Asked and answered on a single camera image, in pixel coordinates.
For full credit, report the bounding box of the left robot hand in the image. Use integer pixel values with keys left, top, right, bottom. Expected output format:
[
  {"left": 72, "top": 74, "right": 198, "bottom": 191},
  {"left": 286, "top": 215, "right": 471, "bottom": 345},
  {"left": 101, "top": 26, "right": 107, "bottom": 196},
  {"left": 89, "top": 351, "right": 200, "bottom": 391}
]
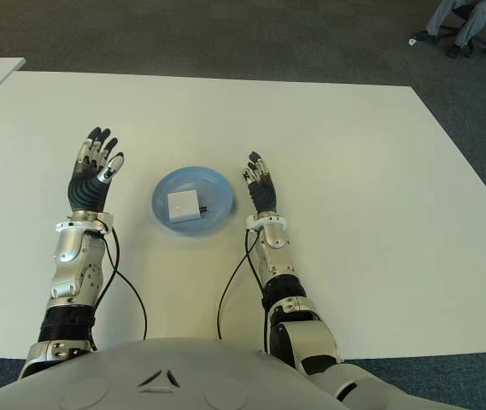
[{"left": 66, "top": 126, "right": 126, "bottom": 214}]

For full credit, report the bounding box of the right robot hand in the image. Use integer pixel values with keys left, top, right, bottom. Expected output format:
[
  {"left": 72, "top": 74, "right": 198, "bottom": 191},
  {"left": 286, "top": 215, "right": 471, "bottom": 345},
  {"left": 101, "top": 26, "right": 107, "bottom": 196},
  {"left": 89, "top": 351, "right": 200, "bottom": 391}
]
[{"left": 241, "top": 150, "right": 278, "bottom": 214}]

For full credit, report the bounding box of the white square charger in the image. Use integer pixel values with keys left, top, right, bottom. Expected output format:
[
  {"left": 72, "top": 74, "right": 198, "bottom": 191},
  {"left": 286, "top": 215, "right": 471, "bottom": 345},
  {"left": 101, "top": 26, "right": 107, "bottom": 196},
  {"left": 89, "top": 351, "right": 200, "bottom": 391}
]
[{"left": 166, "top": 190, "right": 210, "bottom": 224}]

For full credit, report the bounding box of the blue round plate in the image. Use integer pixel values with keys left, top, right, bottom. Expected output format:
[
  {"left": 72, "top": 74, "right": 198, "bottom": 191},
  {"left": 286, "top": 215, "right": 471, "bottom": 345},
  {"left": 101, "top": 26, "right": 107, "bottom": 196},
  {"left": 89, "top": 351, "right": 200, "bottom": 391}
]
[{"left": 151, "top": 166, "right": 236, "bottom": 236}]

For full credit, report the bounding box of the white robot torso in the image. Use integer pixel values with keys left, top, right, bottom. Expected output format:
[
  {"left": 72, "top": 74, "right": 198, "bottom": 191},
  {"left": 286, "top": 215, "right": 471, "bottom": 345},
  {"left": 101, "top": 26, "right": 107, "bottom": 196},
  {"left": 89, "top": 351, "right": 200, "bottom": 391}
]
[{"left": 0, "top": 336, "right": 414, "bottom": 410}]

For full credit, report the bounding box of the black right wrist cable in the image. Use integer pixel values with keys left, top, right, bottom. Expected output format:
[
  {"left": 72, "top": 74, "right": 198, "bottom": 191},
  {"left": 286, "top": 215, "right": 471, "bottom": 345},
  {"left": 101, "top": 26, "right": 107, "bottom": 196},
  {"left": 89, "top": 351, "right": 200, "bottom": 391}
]
[{"left": 216, "top": 227, "right": 270, "bottom": 354}]

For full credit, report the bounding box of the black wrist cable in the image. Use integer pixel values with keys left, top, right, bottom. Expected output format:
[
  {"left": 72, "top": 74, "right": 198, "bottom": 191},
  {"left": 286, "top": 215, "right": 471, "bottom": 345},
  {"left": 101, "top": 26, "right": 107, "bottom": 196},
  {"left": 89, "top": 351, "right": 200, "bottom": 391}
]
[
  {"left": 216, "top": 227, "right": 270, "bottom": 354},
  {"left": 90, "top": 225, "right": 148, "bottom": 352}
]

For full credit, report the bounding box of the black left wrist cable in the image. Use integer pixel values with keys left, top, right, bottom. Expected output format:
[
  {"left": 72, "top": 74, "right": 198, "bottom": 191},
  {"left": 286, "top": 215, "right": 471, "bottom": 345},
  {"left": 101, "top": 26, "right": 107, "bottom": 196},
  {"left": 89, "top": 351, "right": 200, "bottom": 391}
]
[{"left": 90, "top": 225, "right": 148, "bottom": 352}]

